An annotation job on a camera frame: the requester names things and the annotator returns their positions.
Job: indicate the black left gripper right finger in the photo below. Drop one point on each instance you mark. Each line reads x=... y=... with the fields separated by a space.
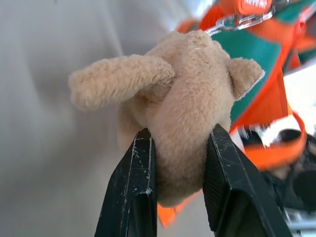
x=237 y=195

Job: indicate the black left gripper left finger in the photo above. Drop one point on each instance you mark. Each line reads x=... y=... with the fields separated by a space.
x=130 y=195

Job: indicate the orange and teal backpack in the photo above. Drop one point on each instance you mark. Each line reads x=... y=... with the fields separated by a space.
x=261 y=61

